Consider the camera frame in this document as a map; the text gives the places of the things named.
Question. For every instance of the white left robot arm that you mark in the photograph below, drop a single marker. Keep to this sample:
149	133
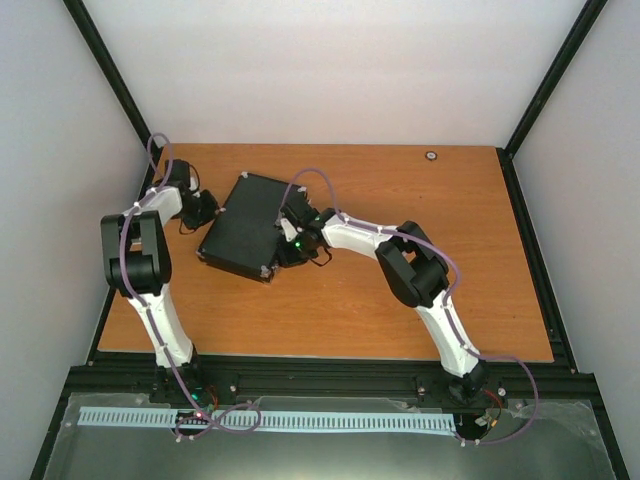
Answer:
137	261

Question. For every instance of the black poker set case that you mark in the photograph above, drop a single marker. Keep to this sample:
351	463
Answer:
243	239

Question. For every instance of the black left frame post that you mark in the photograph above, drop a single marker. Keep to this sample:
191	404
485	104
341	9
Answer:
93	39

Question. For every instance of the black aluminium frame rail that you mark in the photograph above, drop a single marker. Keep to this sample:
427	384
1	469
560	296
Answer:
247	376

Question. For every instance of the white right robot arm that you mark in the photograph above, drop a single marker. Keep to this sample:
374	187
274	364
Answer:
416	273

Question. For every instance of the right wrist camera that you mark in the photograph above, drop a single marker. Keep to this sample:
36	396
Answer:
289	231

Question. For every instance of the white slotted cable duct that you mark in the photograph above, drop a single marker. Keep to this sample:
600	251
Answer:
271	421

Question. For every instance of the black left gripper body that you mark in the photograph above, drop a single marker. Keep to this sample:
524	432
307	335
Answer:
202	212

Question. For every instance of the black frame post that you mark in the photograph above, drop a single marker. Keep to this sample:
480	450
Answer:
93	39
570	46

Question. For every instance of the black right frame post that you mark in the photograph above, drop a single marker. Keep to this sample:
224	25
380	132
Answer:
570	46

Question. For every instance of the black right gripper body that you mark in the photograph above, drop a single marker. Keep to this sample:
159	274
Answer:
300	253

